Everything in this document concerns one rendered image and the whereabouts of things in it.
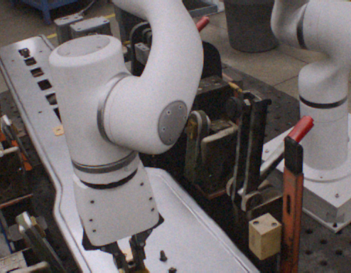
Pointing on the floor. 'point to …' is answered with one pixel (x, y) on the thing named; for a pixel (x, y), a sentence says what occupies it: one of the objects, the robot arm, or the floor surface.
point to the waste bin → (250, 25)
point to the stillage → (45, 6)
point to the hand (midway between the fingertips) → (128, 257)
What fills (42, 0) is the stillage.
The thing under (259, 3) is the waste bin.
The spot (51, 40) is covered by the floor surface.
